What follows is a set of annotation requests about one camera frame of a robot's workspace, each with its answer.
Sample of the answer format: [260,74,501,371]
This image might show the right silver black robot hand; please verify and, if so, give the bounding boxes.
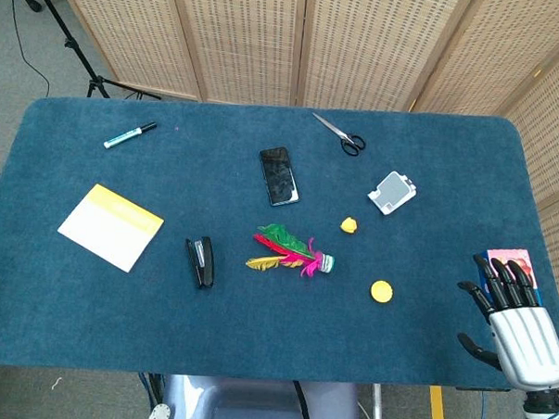
[451,252,559,390]

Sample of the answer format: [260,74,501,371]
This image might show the black stapler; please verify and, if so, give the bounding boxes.
[183,235,218,291]

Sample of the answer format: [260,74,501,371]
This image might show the yellow and white notepad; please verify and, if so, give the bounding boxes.
[55,182,166,276]

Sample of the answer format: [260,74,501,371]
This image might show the pink and blue card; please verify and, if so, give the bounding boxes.
[474,246,548,308]

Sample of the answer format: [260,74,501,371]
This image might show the yellow floor tape strip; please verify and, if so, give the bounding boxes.
[428,385,449,419]

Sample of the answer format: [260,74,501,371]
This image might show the yellow round scalloped cap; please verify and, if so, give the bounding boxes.
[369,278,395,304]

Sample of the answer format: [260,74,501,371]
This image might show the silver table leg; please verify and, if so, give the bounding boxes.
[370,384,387,419]

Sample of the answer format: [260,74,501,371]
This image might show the white folding phone stand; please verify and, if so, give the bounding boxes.
[365,169,419,217]

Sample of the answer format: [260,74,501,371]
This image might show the blue carpet table mat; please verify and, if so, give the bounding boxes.
[0,94,559,395]

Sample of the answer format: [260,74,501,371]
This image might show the colourful feather shuttlecock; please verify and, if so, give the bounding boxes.
[244,222,339,282]

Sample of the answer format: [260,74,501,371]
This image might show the grey robot torso base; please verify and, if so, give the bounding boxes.
[147,373,362,419]

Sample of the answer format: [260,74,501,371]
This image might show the black smartphone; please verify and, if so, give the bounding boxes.
[256,145,303,209]

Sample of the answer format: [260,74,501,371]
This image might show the black tripod stand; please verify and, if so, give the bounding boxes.
[20,0,167,102]

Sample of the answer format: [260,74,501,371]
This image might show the thick black torso cable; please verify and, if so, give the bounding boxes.
[290,380,315,419]

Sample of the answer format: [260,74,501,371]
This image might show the black handled scissors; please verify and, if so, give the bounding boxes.
[309,111,368,158]

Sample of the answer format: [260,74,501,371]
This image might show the thin black floor cable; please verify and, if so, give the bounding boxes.
[0,0,55,99]

